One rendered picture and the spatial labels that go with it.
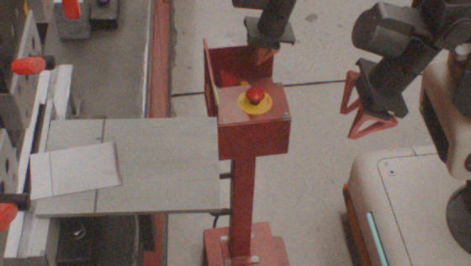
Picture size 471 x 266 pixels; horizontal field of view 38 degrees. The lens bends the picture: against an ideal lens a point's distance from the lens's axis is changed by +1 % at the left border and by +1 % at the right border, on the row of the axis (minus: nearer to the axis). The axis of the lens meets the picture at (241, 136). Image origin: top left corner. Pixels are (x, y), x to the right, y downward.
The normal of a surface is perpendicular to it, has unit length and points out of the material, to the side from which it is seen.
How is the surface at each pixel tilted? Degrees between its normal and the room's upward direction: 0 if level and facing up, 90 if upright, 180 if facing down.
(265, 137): 90
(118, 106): 0
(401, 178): 0
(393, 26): 90
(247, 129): 90
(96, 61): 0
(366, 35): 63
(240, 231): 90
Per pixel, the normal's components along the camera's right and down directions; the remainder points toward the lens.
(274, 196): 0.03, -0.65
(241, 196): 0.16, 0.75
